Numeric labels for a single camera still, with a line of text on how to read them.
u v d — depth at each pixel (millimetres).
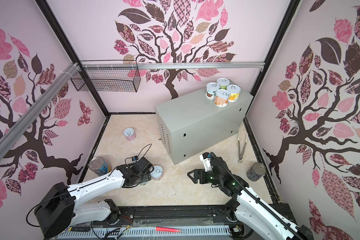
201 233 697
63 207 400
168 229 698
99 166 805
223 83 806
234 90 767
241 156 942
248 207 502
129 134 1004
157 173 830
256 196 507
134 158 776
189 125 684
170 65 937
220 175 587
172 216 747
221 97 728
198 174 673
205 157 709
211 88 776
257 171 791
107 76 948
